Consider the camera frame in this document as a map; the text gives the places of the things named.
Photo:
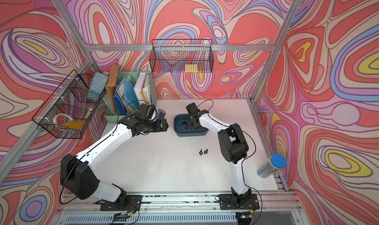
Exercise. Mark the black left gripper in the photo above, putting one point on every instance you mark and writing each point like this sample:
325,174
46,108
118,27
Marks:
158,127

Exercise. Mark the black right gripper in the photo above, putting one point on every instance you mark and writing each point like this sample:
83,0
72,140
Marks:
189,126

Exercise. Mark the dark teal storage box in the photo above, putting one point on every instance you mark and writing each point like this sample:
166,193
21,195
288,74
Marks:
182,127

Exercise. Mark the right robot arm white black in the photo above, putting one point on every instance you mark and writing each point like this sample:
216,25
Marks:
233,146

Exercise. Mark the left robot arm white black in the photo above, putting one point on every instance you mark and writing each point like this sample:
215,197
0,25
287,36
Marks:
77,171

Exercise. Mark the grey blue hole punch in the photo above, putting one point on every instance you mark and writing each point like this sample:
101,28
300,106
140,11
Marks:
160,115

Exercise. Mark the blue folder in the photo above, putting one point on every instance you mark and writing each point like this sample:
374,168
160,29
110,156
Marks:
125,99

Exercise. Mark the white binder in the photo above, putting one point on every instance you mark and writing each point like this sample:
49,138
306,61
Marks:
142,89

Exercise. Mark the green plastic file organizer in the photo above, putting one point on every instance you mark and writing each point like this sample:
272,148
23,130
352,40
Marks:
132,77

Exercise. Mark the yellow sticky note pad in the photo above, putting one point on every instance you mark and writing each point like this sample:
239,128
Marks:
191,68

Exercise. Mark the brown cardboard folder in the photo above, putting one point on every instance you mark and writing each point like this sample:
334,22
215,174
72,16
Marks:
111,85

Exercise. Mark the grey blue sponge pad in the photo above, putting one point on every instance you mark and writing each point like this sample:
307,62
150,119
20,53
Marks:
98,83

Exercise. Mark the clear tube blue cap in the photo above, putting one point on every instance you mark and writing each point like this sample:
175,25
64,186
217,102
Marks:
272,165

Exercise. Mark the yellow card in basket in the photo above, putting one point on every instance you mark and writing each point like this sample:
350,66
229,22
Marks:
73,124

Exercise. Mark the white tape roll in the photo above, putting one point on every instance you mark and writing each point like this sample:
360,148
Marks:
62,119

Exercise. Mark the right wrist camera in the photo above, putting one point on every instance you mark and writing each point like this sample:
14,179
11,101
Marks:
192,109

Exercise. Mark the black wire basket back wall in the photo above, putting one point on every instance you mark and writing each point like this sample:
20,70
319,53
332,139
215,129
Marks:
171,55

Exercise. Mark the black wire basket wall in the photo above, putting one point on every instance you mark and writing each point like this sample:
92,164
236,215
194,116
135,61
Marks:
71,97
171,55

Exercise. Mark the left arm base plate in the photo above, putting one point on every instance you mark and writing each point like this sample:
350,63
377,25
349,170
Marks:
125,203

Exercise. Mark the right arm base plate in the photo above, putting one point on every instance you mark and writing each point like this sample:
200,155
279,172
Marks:
232,202

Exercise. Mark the black wire basket left wall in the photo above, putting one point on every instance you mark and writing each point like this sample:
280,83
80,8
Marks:
71,97

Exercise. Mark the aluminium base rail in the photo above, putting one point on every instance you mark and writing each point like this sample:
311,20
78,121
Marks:
192,208

